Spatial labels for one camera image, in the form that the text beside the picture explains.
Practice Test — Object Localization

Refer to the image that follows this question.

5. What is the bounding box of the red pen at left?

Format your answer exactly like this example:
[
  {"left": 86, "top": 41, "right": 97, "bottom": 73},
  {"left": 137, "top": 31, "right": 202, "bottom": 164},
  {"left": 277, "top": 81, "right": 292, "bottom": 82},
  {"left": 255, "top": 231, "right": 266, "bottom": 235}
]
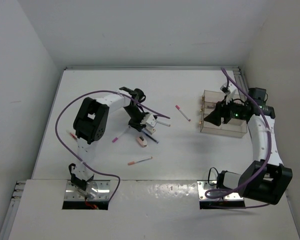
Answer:
[{"left": 66, "top": 130, "right": 77, "bottom": 141}]

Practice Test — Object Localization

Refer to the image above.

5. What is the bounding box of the orange capped marker front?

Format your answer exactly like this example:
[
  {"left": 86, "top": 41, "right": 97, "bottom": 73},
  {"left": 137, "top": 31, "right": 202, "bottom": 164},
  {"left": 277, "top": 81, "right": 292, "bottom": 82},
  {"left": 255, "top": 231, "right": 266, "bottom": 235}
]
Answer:
[{"left": 127, "top": 156, "right": 153, "bottom": 166}]

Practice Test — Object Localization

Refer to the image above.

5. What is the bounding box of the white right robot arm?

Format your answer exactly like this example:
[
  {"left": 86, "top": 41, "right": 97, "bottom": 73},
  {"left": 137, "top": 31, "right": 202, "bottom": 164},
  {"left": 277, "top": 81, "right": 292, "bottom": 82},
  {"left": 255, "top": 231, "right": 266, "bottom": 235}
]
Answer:
[{"left": 204, "top": 86, "right": 293, "bottom": 205}]

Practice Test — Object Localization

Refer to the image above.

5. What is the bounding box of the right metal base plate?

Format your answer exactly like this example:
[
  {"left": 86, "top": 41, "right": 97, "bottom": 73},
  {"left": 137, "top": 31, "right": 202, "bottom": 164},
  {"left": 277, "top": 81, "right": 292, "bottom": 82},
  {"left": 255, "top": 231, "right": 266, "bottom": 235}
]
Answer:
[{"left": 197, "top": 180, "right": 245, "bottom": 202}]

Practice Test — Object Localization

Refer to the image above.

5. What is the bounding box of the orange capped white marker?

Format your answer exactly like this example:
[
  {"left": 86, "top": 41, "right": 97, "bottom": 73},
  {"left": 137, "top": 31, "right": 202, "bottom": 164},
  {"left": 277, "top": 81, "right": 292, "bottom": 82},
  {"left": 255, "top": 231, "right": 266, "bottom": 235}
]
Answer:
[{"left": 156, "top": 120, "right": 171, "bottom": 127}]

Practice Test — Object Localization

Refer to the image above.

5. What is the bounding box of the pink correction tape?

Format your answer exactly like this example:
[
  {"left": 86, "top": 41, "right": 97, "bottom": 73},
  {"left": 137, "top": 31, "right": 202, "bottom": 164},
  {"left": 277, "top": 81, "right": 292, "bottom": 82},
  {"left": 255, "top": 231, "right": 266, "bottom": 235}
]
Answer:
[{"left": 136, "top": 136, "right": 148, "bottom": 148}]

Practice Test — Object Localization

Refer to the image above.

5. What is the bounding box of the purple cable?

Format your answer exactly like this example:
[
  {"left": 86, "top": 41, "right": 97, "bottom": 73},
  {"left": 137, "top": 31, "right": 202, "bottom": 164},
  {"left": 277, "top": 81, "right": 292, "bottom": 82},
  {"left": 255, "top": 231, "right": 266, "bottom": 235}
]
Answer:
[
  {"left": 55, "top": 89, "right": 171, "bottom": 202},
  {"left": 204, "top": 67, "right": 273, "bottom": 209}
]

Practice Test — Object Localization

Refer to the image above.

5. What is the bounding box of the blue gel pen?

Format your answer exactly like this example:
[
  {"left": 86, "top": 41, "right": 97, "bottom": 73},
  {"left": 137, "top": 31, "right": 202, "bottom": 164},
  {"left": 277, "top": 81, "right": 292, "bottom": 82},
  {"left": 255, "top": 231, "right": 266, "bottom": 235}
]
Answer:
[{"left": 141, "top": 130, "right": 159, "bottom": 144}]

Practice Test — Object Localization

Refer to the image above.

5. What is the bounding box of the clear acrylic tiered organizer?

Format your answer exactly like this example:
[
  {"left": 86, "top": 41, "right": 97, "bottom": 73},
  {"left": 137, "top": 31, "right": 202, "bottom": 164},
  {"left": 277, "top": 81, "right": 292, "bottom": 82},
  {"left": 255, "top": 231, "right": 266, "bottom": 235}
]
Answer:
[{"left": 198, "top": 88, "right": 248, "bottom": 139}]

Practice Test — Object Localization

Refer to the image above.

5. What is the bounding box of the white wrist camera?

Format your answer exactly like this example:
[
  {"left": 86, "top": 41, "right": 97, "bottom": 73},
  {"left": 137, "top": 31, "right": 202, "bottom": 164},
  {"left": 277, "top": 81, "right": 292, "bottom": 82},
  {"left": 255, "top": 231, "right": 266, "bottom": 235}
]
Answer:
[
  {"left": 141, "top": 113, "right": 157, "bottom": 129},
  {"left": 220, "top": 83, "right": 237, "bottom": 105}
]

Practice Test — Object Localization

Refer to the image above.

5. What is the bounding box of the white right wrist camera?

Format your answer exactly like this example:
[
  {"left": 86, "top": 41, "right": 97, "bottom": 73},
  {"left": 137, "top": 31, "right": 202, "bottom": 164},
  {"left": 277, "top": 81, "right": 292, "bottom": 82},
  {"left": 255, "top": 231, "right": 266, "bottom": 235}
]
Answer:
[{"left": 220, "top": 83, "right": 237, "bottom": 105}]

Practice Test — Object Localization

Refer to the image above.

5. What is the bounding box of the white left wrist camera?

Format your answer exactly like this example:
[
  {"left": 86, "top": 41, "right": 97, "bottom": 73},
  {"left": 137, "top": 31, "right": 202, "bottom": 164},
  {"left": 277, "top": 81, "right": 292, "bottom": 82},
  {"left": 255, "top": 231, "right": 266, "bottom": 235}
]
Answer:
[{"left": 141, "top": 113, "right": 157, "bottom": 129}]

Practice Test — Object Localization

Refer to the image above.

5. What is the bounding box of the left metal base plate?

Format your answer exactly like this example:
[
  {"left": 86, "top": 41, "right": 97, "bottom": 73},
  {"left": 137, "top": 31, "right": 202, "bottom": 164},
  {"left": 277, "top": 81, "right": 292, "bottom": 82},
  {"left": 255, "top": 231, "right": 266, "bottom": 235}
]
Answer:
[{"left": 63, "top": 180, "right": 110, "bottom": 202}]

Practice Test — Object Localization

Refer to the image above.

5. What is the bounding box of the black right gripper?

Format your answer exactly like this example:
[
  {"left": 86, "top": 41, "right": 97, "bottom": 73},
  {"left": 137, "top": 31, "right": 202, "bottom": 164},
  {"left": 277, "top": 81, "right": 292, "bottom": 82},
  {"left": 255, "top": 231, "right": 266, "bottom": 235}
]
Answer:
[{"left": 204, "top": 94, "right": 246, "bottom": 126}]

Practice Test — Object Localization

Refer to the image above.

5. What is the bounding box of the pink marker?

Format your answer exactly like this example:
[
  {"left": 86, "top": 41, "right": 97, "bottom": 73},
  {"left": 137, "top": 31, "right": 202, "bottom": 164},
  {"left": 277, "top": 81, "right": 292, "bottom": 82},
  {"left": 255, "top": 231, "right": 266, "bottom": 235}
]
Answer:
[{"left": 175, "top": 105, "right": 191, "bottom": 122}]

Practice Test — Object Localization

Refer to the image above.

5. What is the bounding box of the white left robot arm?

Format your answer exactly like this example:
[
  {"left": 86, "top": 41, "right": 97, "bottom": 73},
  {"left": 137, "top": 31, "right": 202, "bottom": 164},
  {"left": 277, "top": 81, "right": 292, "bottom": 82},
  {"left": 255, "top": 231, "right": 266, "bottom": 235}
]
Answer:
[{"left": 69, "top": 87, "right": 150, "bottom": 191}]

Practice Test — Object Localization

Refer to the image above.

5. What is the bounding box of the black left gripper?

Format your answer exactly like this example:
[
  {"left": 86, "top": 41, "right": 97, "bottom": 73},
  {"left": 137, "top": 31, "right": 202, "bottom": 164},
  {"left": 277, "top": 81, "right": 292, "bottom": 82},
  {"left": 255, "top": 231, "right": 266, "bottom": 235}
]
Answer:
[{"left": 124, "top": 105, "right": 150, "bottom": 132}]

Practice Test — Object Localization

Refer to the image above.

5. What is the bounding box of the small beige eraser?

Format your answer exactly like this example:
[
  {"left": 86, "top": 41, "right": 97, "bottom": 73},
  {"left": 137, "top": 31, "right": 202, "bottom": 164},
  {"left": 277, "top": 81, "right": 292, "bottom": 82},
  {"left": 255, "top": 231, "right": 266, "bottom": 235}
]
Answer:
[{"left": 145, "top": 127, "right": 156, "bottom": 135}]

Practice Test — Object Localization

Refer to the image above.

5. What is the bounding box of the magenta capped white marker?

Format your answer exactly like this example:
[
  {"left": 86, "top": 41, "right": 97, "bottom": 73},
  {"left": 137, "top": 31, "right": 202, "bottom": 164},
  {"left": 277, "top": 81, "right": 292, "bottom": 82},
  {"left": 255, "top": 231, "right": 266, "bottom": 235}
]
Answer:
[{"left": 111, "top": 126, "right": 130, "bottom": 143}]

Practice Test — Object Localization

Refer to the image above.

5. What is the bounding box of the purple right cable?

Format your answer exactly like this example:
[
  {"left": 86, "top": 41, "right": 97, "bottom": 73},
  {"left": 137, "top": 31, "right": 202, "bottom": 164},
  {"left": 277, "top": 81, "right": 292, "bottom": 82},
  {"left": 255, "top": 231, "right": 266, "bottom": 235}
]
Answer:
[{"left": 204, "top": 67, "right": 273, "bottom": 209}]

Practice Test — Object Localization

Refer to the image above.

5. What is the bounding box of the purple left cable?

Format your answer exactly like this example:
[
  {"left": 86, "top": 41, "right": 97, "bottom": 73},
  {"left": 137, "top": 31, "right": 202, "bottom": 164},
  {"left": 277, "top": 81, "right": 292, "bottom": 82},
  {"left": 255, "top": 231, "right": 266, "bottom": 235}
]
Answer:
[{"left": 55, "top": 89, "right": 171, "bottom": 202}]

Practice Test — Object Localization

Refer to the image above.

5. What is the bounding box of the metal base plate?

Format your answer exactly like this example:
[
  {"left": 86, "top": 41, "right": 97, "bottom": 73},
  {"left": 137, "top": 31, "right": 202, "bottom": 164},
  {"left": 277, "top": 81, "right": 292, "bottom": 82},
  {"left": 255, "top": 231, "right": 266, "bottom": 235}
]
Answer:
[
  {"left": 63, "top": 180, "right": 110, "bottom": 202},
  {"left": 197, "top": 180, "right": 245, "bottom": 202}
]

